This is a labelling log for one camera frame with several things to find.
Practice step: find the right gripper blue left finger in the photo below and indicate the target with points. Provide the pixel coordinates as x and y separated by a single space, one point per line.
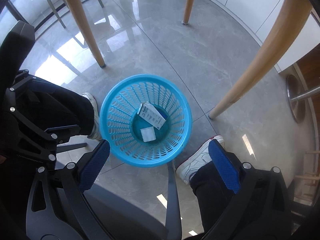
90 165

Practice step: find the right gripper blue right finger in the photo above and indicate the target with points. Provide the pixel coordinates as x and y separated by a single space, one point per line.
228 173

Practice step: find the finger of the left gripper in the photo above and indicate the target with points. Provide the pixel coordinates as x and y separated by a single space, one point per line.
63 133

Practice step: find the white cardboard box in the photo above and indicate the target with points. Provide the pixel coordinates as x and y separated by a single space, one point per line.
150 114

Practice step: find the blue plastic trash basket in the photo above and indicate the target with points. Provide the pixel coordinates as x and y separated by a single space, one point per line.
120 124

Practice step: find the person's right leg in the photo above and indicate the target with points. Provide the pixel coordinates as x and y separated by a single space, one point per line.
212 195

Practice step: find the right white sneaker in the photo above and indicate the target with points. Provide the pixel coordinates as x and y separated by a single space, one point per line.
189 167

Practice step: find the white sneaker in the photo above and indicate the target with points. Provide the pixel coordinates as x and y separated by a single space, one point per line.
95 134
189 167

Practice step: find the left white sneaker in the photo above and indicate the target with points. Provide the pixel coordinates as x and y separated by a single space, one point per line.
95 134

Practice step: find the small white paper piece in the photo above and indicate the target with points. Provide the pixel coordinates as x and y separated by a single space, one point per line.
148 134

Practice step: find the wooden chair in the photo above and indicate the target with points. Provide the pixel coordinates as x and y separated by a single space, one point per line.
306 182

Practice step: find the metal bar table stand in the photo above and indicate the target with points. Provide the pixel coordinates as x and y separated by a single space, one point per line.
297 97

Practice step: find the round white table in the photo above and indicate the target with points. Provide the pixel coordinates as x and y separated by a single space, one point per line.
289 23

